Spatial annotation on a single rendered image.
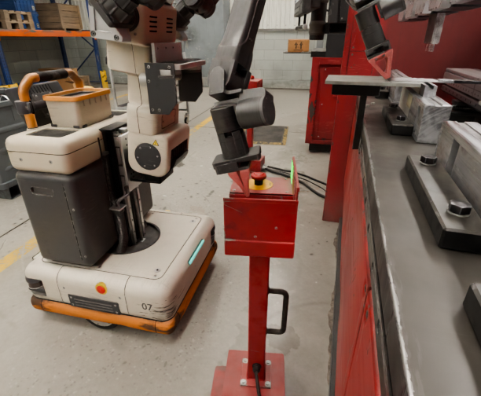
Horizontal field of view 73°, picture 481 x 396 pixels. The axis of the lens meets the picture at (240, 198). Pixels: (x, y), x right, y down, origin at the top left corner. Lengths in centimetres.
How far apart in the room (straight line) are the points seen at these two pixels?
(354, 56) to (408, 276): 168
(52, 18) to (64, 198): 765
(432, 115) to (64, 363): 148
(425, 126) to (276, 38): 748
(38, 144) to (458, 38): 190
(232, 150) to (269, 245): 23
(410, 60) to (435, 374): 182
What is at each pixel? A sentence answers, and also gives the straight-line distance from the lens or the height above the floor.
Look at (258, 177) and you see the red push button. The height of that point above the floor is 81.
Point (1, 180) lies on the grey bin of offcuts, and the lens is 299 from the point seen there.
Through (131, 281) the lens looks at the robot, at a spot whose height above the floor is 28.
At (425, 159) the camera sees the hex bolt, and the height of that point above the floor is 92.
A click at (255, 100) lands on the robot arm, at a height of 101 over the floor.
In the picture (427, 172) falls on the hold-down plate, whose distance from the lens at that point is 66.
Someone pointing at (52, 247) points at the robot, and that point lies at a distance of 150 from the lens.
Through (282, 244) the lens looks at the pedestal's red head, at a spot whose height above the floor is 70.
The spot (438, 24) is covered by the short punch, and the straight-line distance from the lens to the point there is 113.
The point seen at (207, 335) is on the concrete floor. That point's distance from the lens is 149.
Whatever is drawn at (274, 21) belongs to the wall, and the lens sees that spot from 832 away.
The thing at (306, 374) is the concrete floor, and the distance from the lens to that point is 139.
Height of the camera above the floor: 112
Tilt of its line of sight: 26 degrees down
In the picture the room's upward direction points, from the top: straight up
